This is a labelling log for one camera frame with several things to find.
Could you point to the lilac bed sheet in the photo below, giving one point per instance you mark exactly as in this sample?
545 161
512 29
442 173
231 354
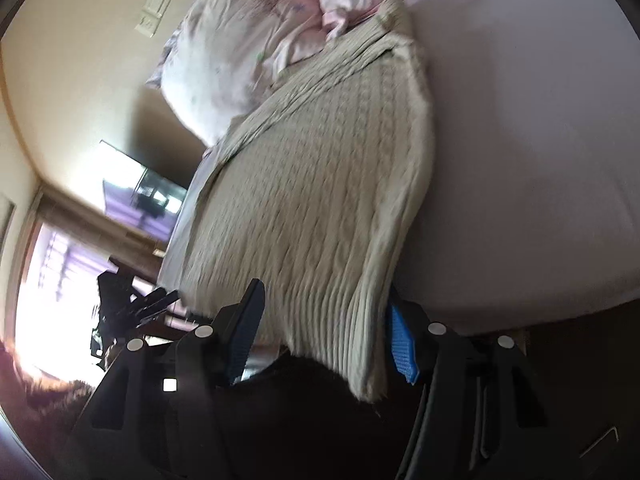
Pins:
532 213

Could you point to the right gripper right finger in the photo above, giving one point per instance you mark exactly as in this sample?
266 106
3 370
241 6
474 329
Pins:
553 401

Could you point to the beige cable-knit sweater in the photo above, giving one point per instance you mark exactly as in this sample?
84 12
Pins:
314 195

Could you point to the dark brown sleeve forearm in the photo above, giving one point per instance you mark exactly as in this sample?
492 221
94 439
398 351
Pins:
43 412

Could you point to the bright window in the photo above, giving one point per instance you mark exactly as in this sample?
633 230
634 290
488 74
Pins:
56 308

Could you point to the white floral pillow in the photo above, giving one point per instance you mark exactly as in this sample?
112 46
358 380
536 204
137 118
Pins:
220 63

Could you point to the white wall switch plate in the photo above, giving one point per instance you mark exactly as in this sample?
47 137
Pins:
151 15

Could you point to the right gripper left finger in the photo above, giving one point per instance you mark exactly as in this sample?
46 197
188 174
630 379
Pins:
152 416

